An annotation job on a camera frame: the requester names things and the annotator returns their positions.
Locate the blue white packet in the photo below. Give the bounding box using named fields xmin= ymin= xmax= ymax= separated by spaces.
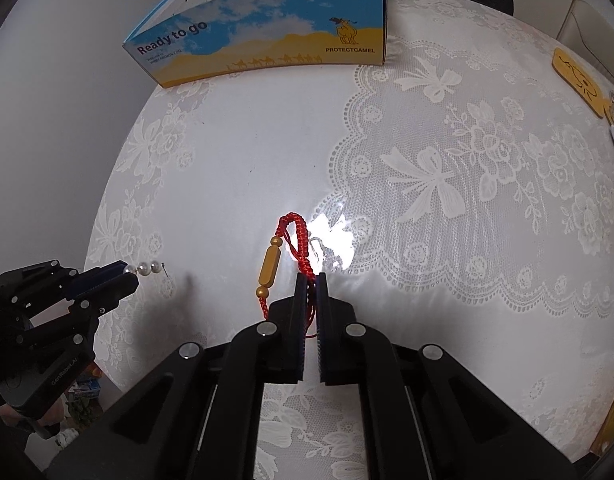
xmin=72 ymin=379 xmax=102 ymax=401

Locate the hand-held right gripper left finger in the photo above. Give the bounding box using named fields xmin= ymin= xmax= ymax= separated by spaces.
xmin=94 ymin=272 xmax=315 ymax=480

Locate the red string bracelet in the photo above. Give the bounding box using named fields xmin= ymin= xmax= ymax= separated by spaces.
xmin=255 ymin=212 xmax=320 ymax=339

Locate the wooden coaster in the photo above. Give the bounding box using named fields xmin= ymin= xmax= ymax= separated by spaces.
xmin=552 ymin=47 xmax=607 ymax=119

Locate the beige chair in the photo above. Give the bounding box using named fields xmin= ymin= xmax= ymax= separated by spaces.
xmin=557 ymin=0 xmax=614 ymax=63

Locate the white pearl bracelet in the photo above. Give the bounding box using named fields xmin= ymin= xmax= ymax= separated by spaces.
xmin=125 ymin=259 xmax=168 ymax=277

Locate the printed cardboard box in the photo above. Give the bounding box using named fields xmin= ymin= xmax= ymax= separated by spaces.
xmin=122 ymin=0 xmax=389 ymax=89

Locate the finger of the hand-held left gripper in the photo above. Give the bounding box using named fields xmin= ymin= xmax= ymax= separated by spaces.
xmin=82 ymin=275 xmax=140 ymax=317
xmin=68 ymin=261 xmax=131 ymax=298

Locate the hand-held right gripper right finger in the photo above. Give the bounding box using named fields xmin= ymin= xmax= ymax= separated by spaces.
xmin=315 ymin=272 xmax=584 ymax=480

